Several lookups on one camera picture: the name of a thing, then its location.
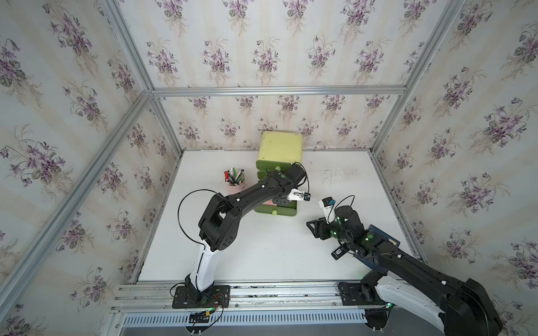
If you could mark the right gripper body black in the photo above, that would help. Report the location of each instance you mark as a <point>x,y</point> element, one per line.
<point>328,230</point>

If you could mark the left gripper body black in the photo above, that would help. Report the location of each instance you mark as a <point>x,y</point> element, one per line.
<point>282,201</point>

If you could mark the green bottom drawer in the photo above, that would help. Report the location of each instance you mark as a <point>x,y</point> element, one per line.
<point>276,211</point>

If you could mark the green drawer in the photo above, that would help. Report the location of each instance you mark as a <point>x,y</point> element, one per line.
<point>271,165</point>
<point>276,211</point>

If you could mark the green top drawer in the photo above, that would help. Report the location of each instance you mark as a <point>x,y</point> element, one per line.
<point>271,165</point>

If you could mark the yellow green drawer cabinet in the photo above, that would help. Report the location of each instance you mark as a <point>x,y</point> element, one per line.
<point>280,146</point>

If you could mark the pink sticky pad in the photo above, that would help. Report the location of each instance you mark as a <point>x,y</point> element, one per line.
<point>269,203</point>

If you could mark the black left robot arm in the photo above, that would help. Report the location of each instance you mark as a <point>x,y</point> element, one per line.
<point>220,221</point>

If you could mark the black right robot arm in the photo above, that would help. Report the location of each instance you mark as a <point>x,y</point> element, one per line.
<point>397,279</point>

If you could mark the pink pen cup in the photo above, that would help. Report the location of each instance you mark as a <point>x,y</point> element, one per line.
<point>236,188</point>

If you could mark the pens in cup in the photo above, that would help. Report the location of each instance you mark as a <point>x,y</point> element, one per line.
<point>234,177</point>

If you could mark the dark blue notebook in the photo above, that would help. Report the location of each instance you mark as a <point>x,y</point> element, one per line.
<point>373,237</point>

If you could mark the small circuit board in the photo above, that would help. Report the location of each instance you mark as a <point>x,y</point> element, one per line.
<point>199,317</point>

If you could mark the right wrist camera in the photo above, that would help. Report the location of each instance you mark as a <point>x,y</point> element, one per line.
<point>328,206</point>

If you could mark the aluminium front rail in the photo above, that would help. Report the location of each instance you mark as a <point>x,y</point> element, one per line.
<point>156,296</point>

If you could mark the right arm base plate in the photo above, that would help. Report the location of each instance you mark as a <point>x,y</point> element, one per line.
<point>359,294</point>

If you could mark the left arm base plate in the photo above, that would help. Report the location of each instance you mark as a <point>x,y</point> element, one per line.
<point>213,297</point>

